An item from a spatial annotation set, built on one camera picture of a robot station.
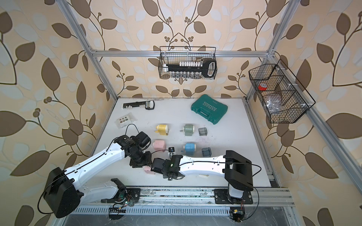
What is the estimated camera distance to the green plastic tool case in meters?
1.06

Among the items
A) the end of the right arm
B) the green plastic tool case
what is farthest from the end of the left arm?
the green plastic tool case

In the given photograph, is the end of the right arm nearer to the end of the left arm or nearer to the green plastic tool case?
the end of the left arm
